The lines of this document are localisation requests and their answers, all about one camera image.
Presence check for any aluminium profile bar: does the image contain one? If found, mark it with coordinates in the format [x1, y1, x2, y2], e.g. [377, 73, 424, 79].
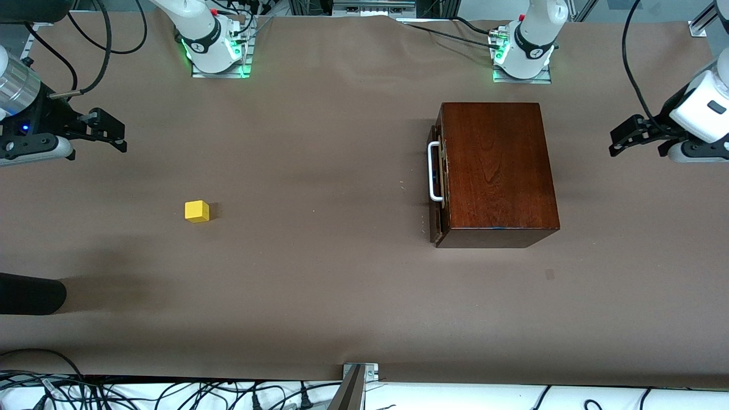
[326, 364, 366, 410]

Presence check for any dark wooden drawer cabinet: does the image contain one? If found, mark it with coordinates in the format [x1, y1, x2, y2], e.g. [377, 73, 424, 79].
[436, 102, 560, 249]

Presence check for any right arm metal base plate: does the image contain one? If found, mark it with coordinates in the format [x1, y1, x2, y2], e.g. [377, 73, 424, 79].
[191, 16, 255, 79]

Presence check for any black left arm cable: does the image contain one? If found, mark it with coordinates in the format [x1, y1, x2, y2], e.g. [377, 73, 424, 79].
[622, 0, 658, 126]

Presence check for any black base power cable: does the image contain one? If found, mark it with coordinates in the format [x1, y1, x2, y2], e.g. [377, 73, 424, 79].
[399, 16, 507, 49]

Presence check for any black cylinder object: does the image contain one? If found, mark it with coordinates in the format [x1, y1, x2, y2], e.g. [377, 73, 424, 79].
[0, 272, 67, 315]

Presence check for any wooden drawer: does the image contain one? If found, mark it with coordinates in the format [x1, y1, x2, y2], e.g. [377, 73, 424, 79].
[427, 117, 450, 244]

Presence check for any black looping floor cable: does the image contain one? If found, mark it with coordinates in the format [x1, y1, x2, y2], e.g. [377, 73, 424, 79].
[0, 348, 87, 410]

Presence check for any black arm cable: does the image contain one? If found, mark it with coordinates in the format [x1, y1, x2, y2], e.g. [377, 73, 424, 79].
[622, 0, 658, 126]
[23, 0, 149, 99]

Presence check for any brown paper table cover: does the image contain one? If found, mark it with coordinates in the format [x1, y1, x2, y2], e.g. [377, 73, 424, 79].
[0, 10, 729, 389]

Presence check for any white metal drawer handle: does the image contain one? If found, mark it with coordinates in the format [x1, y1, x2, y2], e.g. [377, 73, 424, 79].
[428, 141, 445, 203]

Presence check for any aluminium frame corner bracket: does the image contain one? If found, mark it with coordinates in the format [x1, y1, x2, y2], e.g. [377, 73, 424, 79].
[688, 0, 729, 38]

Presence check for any aluminium frame equipment rack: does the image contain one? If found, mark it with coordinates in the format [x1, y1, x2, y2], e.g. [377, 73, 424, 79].
[288, 0, 456, 18]

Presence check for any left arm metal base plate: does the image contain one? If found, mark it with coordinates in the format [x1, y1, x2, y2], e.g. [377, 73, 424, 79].
[493, 64, 552, 85]

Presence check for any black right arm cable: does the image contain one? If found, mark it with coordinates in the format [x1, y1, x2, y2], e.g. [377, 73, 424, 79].
[23, 0, 149, 99]

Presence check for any small metal corner bracket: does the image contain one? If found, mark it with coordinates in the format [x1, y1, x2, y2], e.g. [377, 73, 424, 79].
[342, 363, 379, 383]

